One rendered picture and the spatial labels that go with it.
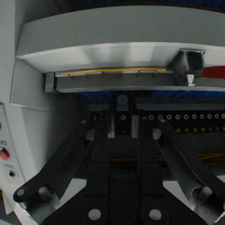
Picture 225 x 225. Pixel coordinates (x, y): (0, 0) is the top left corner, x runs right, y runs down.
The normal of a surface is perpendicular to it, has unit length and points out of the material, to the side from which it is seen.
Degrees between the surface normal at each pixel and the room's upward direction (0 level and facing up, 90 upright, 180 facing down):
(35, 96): 90
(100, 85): 109
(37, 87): 90
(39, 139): 90
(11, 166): 90
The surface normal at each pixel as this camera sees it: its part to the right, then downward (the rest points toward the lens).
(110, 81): -0.11, -0.08
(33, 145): 0.99, -0.01
